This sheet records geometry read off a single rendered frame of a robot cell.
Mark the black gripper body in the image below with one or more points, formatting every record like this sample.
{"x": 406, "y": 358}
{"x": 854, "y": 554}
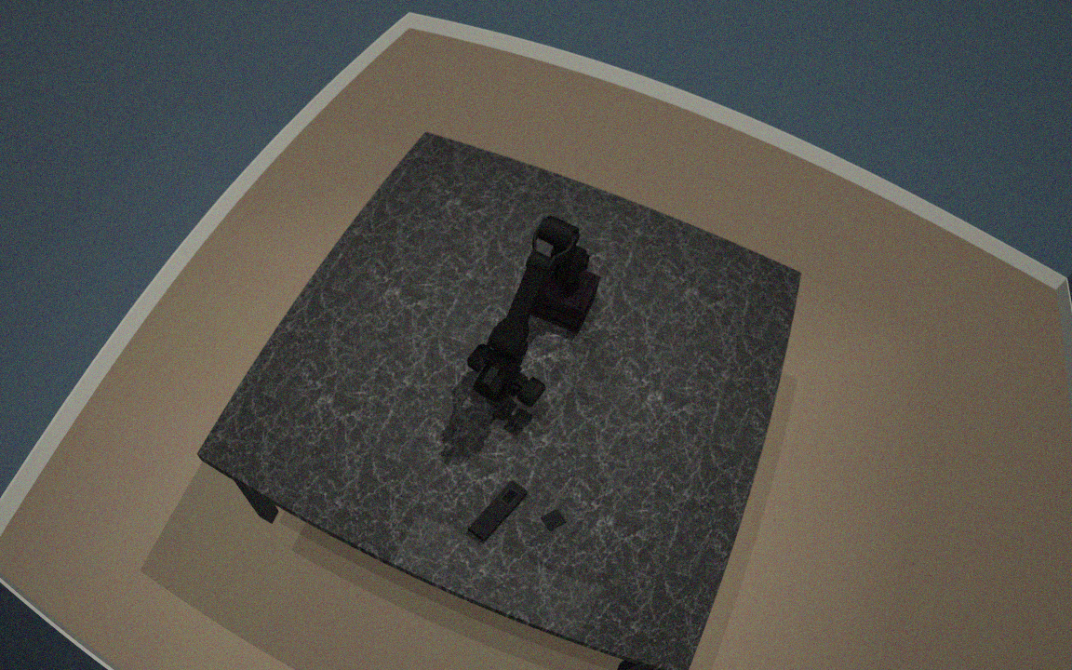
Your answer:
{"x": 530, "y": 391}

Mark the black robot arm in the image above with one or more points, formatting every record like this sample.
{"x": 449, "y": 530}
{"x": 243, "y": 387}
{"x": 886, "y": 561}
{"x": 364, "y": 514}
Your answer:
{"x": 508, "y": 339}

